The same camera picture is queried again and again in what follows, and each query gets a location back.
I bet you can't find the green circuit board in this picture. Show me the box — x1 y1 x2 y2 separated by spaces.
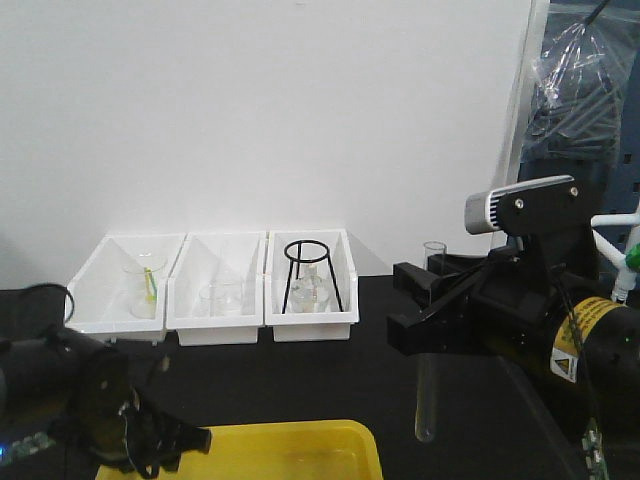
581 417 610 480

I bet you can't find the black wire tripod stand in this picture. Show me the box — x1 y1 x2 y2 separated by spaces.
281 239 344 314

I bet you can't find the clear beaker with green stick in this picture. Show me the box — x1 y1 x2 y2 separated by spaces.
123 252 167 319

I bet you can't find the white plastic handle fixture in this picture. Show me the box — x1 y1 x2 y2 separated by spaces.
589 199 640 306

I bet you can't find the clear glass beaker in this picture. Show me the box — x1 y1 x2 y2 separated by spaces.
199 280 244 317

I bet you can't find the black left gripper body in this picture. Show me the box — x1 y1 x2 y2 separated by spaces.
67 346 213 475

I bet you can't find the white bin middle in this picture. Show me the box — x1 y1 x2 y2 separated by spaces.
166 231 266 347

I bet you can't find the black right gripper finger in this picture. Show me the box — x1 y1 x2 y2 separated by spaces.
386 291 494 356
393 254 480 308

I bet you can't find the white bin left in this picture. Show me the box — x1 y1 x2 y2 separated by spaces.
66 233 186 342

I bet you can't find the black hanging cable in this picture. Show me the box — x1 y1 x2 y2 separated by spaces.
19 282 76 331

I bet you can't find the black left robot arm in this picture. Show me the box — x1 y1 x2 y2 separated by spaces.
1 329 212 479

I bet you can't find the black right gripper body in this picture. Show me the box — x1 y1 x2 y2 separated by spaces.
439 234 585 370

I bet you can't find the yellow plastic tray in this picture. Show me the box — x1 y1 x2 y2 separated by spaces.
94 418 384 480

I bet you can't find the white bin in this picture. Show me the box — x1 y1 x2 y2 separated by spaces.
66 233 186 342
166 231 266 347
264 229 359 343

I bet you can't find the white bin right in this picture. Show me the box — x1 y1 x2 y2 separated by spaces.
264 229 359 343

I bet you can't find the tall clear test tube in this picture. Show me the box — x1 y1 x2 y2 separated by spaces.
415 240 447 443

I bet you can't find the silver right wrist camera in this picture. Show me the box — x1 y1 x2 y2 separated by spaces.
464 175 574 235

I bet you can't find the clear glass flask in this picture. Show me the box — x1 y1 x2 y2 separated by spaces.
289 264 331 313

